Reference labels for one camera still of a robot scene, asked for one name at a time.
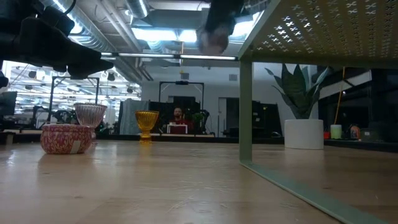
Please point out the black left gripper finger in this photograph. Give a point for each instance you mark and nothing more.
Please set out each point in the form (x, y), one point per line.
(80, 73)
(90, 61)

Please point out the purple patterned candle tin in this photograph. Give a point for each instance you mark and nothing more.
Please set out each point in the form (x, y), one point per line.
(213, 42)

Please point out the large pink ribbed glass holder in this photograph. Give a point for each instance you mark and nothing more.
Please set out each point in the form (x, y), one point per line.
(90, 115)

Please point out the red patterned candle tin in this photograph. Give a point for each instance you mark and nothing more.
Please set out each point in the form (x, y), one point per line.
(62, 140)

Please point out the amber ribbed glass candle holder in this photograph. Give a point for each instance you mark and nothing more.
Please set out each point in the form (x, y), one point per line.
(146, 119)

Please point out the long linear ceiling light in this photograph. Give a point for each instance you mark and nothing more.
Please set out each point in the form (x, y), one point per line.
(174, 56)

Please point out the black computer monitor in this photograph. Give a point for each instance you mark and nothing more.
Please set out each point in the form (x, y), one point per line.
(7, 102)

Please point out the grey hanging cloth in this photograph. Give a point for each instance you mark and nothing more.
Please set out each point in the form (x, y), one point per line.
(130, 118)

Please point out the green perforated metal shelf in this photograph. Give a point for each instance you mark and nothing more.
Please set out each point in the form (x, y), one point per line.
(245, 109)

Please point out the green snake plant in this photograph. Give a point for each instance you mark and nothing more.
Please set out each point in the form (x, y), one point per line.
(295, 93)

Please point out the black storage cabinet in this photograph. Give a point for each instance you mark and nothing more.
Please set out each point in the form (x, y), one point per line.
(264, 118)

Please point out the person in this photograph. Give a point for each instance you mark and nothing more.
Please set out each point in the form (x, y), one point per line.
(178, 114)

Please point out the white round planter pot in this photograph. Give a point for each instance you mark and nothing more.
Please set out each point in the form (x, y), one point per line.
(304, 133)

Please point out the small red container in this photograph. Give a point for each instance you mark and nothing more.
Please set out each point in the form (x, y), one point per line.
(326, 135)

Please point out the pale green cup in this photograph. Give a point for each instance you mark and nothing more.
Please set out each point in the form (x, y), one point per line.
(335, 132)

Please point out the orange bottle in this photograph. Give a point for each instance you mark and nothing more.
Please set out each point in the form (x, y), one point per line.
(355, 132)

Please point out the black metal rig frame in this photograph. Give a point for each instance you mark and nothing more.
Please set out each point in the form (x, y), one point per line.
(51, 93)

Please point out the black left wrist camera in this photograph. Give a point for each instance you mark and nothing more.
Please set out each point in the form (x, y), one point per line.
(59, 20)

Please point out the grey wall vent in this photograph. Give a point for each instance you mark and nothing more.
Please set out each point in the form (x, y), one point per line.
(185, 76)
(233, 77)

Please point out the silver ventilation duct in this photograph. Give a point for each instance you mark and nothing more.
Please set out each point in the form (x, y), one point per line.
(138, 7)

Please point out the black rig frame with camera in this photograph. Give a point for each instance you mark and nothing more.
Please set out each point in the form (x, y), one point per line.
(160, 93)

